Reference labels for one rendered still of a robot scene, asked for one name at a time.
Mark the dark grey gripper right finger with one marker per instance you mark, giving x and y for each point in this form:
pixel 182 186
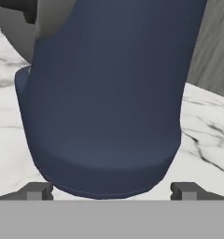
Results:
pixel 188 193

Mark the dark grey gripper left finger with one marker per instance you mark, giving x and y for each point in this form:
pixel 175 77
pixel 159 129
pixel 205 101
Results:
pixel 34 193

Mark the navy blue stand mixer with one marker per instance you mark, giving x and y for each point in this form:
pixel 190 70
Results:
pixel 107 102

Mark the grey metal mixer bowl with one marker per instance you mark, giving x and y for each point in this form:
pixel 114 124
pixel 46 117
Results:
pixel 20 29

